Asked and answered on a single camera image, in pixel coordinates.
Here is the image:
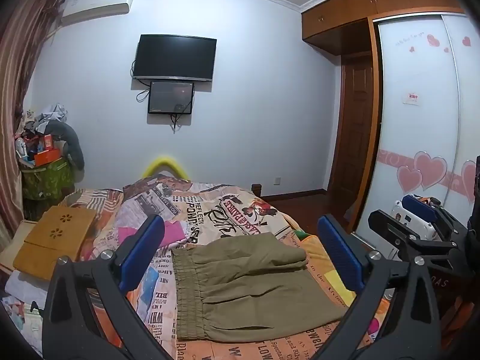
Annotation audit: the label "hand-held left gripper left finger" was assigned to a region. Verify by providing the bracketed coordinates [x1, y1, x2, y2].
[41, 214, 177, 360]

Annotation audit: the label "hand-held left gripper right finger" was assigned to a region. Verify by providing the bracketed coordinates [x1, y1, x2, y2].
[311, 214, 443, 360]

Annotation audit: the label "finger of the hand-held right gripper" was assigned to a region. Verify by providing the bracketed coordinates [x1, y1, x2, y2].
[367, 210, 466, 262]
[403, 194, 469, 245]

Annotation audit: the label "khaki green pants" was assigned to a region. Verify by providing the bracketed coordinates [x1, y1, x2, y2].
[170, 232, 347, 344]

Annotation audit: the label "white plastic appliance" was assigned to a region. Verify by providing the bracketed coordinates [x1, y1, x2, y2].
[390, 199, 436, 241]

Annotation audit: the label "orange yellow fleece blanket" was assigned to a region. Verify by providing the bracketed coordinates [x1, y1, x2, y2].
[292, 229, 396, 346]

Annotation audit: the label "pink paper sheet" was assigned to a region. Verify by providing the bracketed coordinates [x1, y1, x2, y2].
[120, 219, 188, 250]

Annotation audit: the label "person's black clothing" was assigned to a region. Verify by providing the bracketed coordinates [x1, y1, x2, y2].
[425, 259, 480, 342]

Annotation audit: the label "white heart print wardrobe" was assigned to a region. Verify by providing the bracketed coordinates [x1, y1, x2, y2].
[367, 11, 480, 241]

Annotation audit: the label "wooden lap desk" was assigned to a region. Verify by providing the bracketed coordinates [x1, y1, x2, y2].
[13, 205, 98, 281]

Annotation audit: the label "newspaper printed blanket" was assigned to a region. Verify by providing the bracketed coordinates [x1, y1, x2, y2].
[60, 174, 398, 360]

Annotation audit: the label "brown wooden door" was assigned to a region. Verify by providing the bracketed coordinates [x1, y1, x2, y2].
[330, 54, 376, 229]

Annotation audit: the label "yellow curved foam piece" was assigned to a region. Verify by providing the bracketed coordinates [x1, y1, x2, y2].
[142, 155, 190, 179]

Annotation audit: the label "green fabric bag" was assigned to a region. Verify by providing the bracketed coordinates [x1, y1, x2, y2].
[20, 154, 74, 201]

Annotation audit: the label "light printed bedsheet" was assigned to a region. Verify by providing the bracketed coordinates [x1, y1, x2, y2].
[0, 270, 49, 357]

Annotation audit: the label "orange box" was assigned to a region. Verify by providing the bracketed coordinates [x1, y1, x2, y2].
[34, 148, 61, 166]

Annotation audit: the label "small black monitor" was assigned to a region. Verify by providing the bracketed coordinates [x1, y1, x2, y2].
[148, 81, 195, 115]

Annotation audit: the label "pile of crumpled clothes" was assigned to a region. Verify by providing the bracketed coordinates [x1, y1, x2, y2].
[17, 102, 70, 136]

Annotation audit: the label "wooden overhead cabinet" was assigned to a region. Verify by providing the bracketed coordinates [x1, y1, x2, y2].
[301, 0, 466, 46]

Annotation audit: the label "pink striped curtain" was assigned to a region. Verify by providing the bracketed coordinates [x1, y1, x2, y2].
[0, 0, 64, 256]

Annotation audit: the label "white air conditioner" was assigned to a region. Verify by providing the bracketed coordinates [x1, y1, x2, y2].
[61, 0, 136, 28]

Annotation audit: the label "black wall television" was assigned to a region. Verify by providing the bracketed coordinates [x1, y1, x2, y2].
[132, 34, 217, 82]

